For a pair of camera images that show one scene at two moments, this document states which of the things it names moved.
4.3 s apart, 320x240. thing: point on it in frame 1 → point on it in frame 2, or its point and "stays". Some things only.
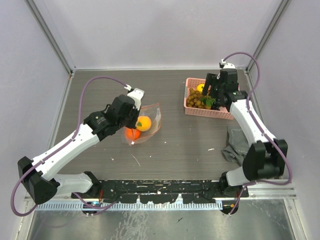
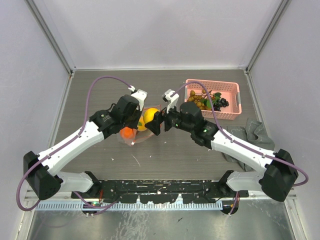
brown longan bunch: x=193 y=100 stays
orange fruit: x=143 y=123 stays
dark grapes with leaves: x=211 y=101 stays
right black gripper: x=209 y=81 → x=154 y=125
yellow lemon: x=200 y=87 → x=148 y=114
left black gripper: x=132 y=124 stays
